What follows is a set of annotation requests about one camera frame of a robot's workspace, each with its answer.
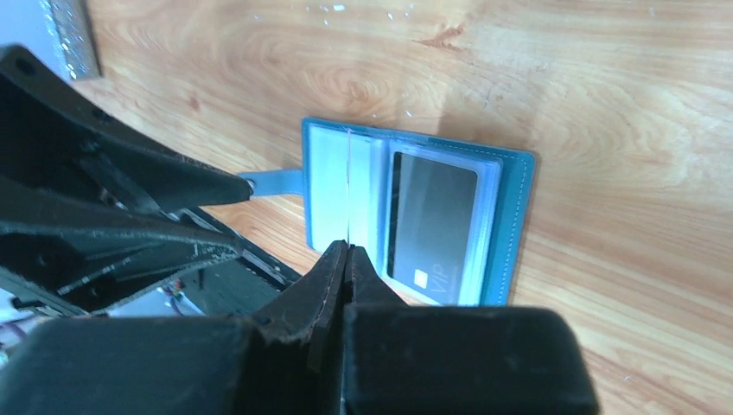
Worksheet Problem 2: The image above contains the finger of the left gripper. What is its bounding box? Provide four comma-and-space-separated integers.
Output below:
1, 177, 242, 316
1, 44, 252, 214

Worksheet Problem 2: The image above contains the clear glitter tube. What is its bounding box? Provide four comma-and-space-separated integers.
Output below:
40, 0, 103, 81

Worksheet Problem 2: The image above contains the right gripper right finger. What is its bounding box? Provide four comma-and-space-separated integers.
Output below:
343, 246, 601, 414

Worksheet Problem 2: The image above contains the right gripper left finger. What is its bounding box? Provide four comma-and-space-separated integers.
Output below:
1, 241, 348, 414

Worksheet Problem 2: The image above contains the blue card holder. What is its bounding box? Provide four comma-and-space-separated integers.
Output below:
243, 118, 537, 306

